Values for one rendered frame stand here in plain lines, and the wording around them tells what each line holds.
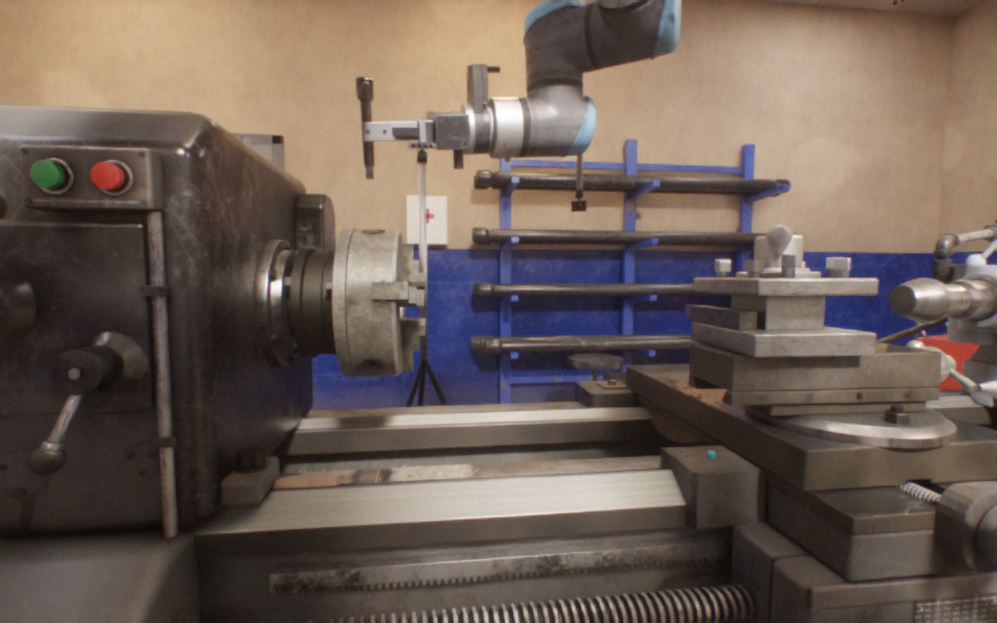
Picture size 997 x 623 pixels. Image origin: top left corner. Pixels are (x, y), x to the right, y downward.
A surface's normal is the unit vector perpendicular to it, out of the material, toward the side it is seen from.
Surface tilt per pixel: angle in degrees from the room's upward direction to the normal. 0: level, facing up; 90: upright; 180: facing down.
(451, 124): 109
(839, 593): 90
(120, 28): 90
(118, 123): 45
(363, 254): 52
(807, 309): 90
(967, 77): 90
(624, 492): 36
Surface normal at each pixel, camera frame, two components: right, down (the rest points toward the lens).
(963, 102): -0.99, 0.00
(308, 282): 0.12, -0.32
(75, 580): 0.07, -0.80
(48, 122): 0.09, -0.66
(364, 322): 0.13, 0.24
